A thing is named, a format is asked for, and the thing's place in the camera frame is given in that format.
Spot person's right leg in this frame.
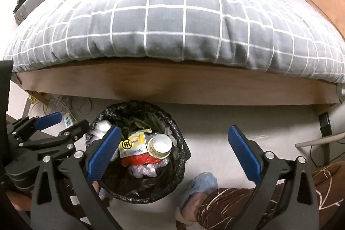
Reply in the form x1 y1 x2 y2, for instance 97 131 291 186
198 163 345 230

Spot bin with black bag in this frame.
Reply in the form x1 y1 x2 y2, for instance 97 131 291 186
86 101 191 205

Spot white power strip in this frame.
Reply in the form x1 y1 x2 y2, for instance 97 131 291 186
63 111 76 129

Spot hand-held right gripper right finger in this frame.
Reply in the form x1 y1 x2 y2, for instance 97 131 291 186
228 124 320 230

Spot grey metal leg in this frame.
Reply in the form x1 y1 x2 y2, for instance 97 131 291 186
23 97 33 123

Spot person's left hand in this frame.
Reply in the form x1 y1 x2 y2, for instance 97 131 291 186
5 188 34 213

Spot yellow packet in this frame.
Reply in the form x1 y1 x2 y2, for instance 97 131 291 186
119 131 153 158

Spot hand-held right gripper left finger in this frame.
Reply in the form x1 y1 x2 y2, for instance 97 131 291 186
30 125 122 230

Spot white cables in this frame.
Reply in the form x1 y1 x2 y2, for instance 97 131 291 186
30 94 92 123

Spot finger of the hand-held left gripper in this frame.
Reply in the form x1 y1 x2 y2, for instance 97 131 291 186
6 112 62 137
17 119 90 150

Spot gold paper cup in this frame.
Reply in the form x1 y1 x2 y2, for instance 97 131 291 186
147 133 173 160

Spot wooden bed frame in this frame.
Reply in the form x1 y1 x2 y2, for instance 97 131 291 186
12 0 345 116

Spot grey metal tube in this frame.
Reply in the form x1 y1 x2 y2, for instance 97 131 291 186
295 133 345 151

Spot red plastic bag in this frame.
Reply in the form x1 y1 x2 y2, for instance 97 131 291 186
121 153 162 167

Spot black bracket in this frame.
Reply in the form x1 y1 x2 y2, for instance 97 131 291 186
319 111 331 137

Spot translucent white plastic bag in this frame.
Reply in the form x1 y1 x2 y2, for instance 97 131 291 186
128 157 170 179

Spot grey checked bed sheet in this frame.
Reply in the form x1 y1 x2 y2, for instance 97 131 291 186
4 0 345 85

